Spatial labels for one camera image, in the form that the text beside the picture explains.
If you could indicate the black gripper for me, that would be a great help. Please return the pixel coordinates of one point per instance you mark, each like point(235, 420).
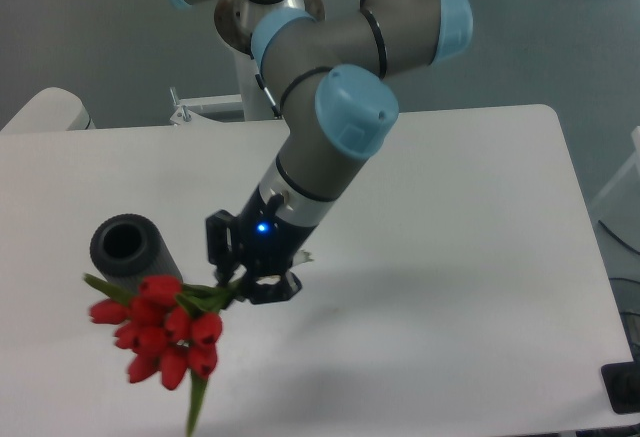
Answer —
point(263, 243)

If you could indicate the red tulip bouquet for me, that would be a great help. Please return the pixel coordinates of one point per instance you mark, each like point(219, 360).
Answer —
point(172, 328)

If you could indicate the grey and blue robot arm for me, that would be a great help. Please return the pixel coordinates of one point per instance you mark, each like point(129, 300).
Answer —
point(326, 78)

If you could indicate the black ribbed cylindrical vase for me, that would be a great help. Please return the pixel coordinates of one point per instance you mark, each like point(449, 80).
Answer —
point(127, 248)

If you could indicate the white rounded chair back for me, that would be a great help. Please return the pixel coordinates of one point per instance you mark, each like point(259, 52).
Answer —
point(51, 110)

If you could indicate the black device at table edge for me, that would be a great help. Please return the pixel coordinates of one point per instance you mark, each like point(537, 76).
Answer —
point(621, 381)

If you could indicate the white side furniture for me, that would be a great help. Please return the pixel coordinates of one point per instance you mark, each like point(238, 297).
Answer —
point(621, 192)

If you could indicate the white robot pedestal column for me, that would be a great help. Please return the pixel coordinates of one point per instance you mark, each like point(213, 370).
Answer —
point(254, 101)

